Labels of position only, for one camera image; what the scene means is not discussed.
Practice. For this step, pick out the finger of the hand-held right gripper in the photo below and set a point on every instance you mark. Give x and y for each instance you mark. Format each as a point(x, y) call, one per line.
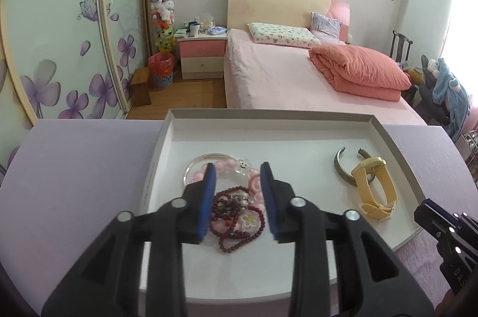
point(428, 203)
point(427, 221)

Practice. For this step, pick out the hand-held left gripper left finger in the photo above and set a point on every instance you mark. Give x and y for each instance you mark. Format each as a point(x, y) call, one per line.
point(207, 197)

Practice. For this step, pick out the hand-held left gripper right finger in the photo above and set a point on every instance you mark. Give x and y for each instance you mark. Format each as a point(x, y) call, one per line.
point(267, 197)

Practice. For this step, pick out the clear thin bangle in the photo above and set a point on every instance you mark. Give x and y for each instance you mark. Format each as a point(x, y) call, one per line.
point(209, 155)

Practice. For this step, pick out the grey cardboard tray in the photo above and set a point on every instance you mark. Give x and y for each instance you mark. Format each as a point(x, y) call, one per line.
point(298, 152)

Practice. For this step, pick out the yellow wrist watch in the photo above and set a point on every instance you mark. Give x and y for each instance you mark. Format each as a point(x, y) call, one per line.
point(364, 186)

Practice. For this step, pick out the silver cuff bangle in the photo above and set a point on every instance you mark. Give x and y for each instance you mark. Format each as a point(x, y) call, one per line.
point(341, 177)

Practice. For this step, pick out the person's right hand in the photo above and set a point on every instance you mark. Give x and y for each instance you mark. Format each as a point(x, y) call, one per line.
point(446, 307)

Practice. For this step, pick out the grey chair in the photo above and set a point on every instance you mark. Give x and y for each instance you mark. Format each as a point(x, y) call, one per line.
point(427, 93)

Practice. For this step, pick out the pink bed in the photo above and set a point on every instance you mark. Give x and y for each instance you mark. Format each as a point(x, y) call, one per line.
point(269, 78)

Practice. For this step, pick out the small wooden stool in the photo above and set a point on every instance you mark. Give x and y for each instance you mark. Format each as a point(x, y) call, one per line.
point(141, 89)

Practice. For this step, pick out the yellow red plush toy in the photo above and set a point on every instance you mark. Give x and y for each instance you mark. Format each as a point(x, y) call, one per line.
point(413, 74)

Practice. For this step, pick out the red lined trash bin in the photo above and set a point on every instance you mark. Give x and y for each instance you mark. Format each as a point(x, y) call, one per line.
point(161, 70)

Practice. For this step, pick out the pink white nightstand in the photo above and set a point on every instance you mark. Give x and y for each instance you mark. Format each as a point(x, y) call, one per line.
point(201, 55)

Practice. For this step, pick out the folded salmon quilt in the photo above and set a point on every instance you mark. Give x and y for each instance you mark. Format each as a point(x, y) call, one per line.
point(358, 70)

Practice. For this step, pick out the dark wooden chair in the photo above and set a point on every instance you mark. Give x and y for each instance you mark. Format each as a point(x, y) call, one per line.
point(396, 44)

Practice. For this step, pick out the patterned cream pillow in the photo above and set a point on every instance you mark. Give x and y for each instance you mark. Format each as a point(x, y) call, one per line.
point(283, 35)

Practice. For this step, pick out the light blue cloth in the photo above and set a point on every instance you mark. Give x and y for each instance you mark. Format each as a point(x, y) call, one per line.
point(216, 30)

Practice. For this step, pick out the white mug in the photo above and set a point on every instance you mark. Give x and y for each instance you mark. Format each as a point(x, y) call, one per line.
point(194, 30)

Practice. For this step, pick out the small lilac pillow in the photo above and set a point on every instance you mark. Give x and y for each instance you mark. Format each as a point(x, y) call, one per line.
point(326, 25)

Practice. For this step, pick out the cream pink headboard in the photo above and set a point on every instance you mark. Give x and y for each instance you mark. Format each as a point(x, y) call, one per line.
point(276, 3)

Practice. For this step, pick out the clear tube of plush toys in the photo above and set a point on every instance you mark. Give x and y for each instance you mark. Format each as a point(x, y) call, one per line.
point(162, 3)

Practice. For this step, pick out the floral glass sliding wardrobe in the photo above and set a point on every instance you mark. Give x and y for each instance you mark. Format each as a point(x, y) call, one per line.
point(56, 40)

